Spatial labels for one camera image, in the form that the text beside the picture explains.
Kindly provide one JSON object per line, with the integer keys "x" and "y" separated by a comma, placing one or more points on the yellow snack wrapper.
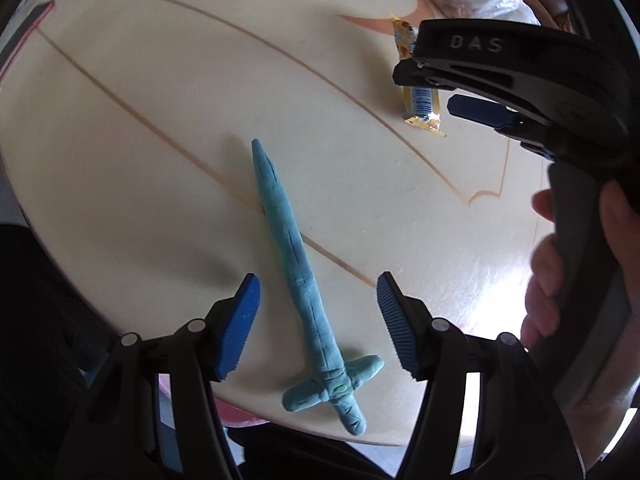
{"x": 420, "y": 105}

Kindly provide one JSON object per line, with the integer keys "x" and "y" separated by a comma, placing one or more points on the blue clay sword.
{"x": 295, "y": 265}

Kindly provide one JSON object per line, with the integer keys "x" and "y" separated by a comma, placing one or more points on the person's dark trousers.
{"x": 40, "y": 340}

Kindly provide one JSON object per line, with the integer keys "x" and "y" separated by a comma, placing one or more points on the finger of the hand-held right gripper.
{"x": 475, "y": 109}
{"x": 470, "y": 60}

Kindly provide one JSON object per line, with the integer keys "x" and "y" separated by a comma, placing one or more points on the person's right hand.
{"x": 542, "y": 280}

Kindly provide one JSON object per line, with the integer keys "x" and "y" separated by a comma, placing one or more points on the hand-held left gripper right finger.
{"x": 397, "y": 325}

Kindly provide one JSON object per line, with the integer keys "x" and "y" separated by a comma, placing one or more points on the cream round table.
{"x": 150, "y": 60}

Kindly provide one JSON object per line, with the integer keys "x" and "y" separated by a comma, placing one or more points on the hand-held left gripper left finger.
{"x": 240, "y": 325}

